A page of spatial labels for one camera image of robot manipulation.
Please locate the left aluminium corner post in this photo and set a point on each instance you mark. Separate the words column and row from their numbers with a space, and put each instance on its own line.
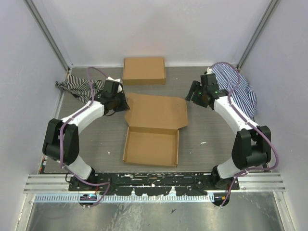
column 43, row 19

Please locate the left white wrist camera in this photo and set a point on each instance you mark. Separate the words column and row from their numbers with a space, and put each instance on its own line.
column 120, row 87

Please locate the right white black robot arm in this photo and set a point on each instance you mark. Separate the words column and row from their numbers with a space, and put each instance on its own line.
column 251, row 145

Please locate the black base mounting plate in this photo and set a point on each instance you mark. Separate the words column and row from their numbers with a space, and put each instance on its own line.
column 153, row 183

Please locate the grey slotted cable duct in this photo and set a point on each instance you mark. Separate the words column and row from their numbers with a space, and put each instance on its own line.
column 90, row 198

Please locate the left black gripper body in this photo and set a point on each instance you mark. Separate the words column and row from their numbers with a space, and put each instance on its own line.
column 119, row 105

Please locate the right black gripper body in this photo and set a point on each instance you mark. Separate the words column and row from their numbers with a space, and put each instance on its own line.
column 198, row 98

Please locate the aluminium corner post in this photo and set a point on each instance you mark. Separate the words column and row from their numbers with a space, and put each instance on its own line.
column 43, row 19
column 258, row 31

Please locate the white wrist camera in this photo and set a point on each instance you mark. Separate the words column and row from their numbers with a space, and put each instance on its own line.
column 208, row 71
column 120, row 87

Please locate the blue white striped cloth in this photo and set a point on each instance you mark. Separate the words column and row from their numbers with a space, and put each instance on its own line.
column 229, row 78

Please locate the right aluminium corner post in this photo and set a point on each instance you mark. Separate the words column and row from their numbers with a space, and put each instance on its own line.
column 258, row 31

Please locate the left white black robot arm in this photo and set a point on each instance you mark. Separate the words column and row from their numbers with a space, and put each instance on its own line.
column 61, row 142

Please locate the folded brown cardboard box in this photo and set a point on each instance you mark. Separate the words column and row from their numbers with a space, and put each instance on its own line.
column 144, row 71

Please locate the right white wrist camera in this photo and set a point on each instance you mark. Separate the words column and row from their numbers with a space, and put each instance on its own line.
column 208, row 71

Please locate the black white striped cloth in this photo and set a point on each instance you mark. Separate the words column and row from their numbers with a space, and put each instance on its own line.
column 77, row 86

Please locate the aluminium rail front bar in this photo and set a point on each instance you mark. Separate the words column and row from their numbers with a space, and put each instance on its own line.
column 254, row 181

